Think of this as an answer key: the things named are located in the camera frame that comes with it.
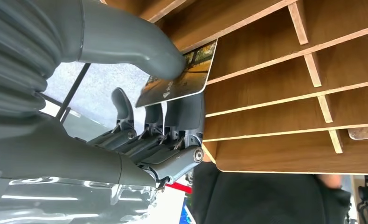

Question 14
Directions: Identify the person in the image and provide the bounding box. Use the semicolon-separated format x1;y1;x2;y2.
191;161;353;224

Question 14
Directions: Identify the wooden slotted card organizer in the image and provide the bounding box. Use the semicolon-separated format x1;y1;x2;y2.
102;0;368;176

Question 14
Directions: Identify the glossy silver robot shell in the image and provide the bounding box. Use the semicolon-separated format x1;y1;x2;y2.
0;169;159;224

